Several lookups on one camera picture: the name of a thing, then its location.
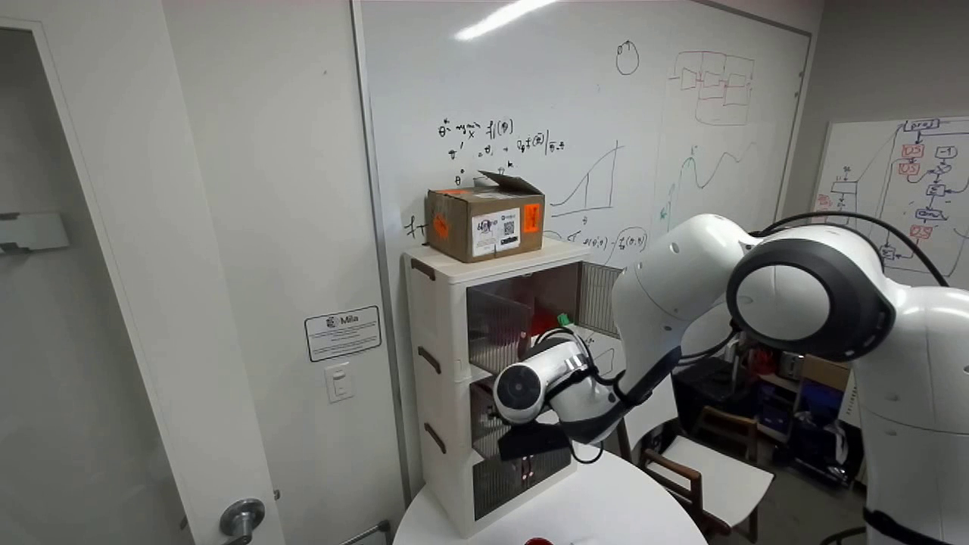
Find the white stacked cabinet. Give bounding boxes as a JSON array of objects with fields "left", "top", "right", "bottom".
[{"left": 400, "top": 236, "right": 623, "bottom": 540}]

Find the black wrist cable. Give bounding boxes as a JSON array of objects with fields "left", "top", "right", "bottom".
[{"left": 557, "top": 343, "right": 745, "bottom": 448}]

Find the small whiteboard with diagrams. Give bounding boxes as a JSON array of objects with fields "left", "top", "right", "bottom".
[{"left": 807, "top": 111, "right": 969, "bottom": 292}]

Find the dark translucent cabinet door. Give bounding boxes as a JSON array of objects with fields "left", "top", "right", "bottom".
[
  {"left": 465, "top": 261, "right": 589, "bottom": 374},
  {"left": 471, "top": 451, "right": 529, "bottom": 523}
]

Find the white wall sign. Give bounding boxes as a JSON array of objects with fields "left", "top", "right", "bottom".
[{"left": 301, "top": 303, "right": 387, "bottom": 365}]

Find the large wall whiteboard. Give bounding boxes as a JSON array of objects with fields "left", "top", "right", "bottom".
[{"left": 349, "top": 0, "right": 818, "bottom": 489}]

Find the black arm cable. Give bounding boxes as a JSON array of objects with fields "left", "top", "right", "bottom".
[{"left": 748, "top": 207, "right": 955, "bottom": 292}]

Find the white glass door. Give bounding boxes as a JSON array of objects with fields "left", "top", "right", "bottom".
[{"left": 0, "top": 15, "right": 289, "bottom": 545}]

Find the cluttered storage shelf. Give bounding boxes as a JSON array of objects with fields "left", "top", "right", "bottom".
[{"left": 739, "top": 335, "right": 869, "bottom": 485}]

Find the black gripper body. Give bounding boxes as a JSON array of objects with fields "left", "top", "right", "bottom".
[{"left": 497, "top": 417, "right": 583, "bottom": 466}]

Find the white light switch plate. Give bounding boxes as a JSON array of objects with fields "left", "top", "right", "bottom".
[{"left": 320, "top": 356, "right": 363, "bottom": 405}]

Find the brown cardboard box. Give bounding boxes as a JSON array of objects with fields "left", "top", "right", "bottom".
[{"left": 421, "top": 165, "right": 547, "bottom": 267}]

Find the silver door handle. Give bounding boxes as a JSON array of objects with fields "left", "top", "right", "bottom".
[{"left": 215, "top": 497, "right": 269, "bottom": 545}]

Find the wooden chair white seat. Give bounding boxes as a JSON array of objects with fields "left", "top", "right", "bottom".
[{"left": 638, "top": 404, "right": 783, "bottom": 540}]

